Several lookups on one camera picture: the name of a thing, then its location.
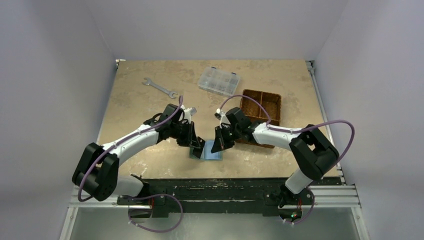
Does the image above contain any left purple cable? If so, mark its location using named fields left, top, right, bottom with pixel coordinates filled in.
left=77, top=95, right=185, bottom=203

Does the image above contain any clear plastic organizer box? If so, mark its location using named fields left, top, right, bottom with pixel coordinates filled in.
left=197, top=66, right=241, bottom=97

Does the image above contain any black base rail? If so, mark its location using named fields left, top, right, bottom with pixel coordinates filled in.
left=115, top=178, right=342, bottom=218

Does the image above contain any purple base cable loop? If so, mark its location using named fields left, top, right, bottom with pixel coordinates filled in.
left=127, top=193, right=184, bottom=233

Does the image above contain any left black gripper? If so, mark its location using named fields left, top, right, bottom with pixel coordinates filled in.
left=170, top=120, right=200, bottom=149

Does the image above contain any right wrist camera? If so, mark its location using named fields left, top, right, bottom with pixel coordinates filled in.
left=214, top=108, right=231, bottom=128

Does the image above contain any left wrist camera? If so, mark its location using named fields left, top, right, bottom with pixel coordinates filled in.
left=182, top=107, right=197, bottom=123

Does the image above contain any silver open-end wrench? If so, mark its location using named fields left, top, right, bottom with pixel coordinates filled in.
left=143, top=77, right=178, bottom=99

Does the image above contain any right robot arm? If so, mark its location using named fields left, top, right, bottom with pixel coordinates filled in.
left=211, top=107, right=340, bottom=207

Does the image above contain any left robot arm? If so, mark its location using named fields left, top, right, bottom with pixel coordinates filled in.
left=71, top=103, right=206, bottom=205

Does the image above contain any aluminium frame rail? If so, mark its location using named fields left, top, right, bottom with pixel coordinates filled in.
left=305, top=60, right=360, bottom=205

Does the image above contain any brown woven basket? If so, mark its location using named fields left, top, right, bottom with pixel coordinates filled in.
left=235, top=88, right=283, bottom=149

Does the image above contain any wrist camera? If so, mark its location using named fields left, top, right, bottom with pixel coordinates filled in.
left=214, top=108, right=231, bottom=128
left=182, top=107, right=197, bottom=123

